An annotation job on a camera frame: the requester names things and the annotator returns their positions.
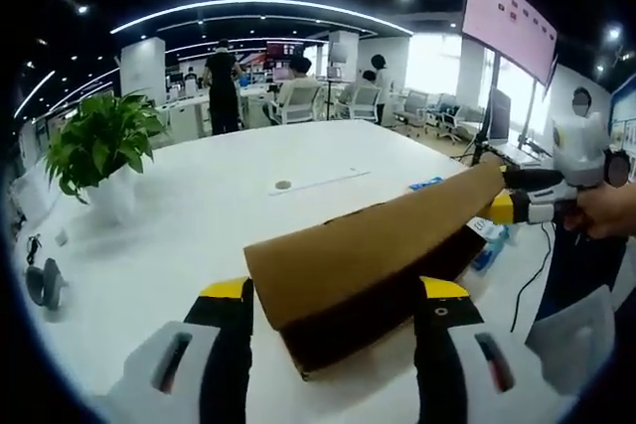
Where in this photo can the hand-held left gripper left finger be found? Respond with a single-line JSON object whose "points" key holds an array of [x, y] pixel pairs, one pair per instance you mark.
{"points": [[228, 344]]}

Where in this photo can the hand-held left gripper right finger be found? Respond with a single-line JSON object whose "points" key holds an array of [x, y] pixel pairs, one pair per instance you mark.
{"points": [[437, 344]]}

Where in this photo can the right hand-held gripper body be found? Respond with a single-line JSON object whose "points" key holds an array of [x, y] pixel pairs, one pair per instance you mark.
{"points": [[579, 146]]}

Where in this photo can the teal wet wipes pack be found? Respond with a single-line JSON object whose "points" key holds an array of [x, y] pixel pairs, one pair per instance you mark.
{"points": [[492, 245]]}

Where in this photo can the blue tissue pack soft item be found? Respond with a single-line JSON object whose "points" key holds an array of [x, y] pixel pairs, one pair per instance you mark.
{"points": [[427, 183]]}

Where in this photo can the brown cardboard shoe box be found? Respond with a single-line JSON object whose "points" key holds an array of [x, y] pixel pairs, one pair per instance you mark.
{"points": [[372, 240]]}

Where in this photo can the person's right hand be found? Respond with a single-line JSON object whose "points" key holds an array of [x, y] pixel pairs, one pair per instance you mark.
{"points": [[606, 210]]}

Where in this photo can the blue and white poster board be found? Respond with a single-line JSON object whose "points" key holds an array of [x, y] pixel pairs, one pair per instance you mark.
{"points": [[623, 116]]}

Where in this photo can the person's dark clothing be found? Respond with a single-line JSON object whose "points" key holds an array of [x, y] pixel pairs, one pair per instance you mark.
{"points": [[596, 265]]}

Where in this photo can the white mesh office chair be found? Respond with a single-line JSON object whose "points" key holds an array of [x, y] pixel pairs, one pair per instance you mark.
{"points": [[365, 101], [576, 339], [300, 103]]}

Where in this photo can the large display screen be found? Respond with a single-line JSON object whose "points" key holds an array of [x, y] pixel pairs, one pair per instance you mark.
{"points": [[507, 22]]}

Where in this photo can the grey curved device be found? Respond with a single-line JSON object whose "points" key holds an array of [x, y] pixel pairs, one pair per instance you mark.
{"points": [[47, 285]]}

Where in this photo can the green potted plant white pot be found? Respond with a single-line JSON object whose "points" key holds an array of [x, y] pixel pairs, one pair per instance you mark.
{"points": [[104, 141]]}

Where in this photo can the long ceiling light strip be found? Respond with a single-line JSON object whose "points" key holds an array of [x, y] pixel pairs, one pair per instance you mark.
{"points": [[248, 2]]}

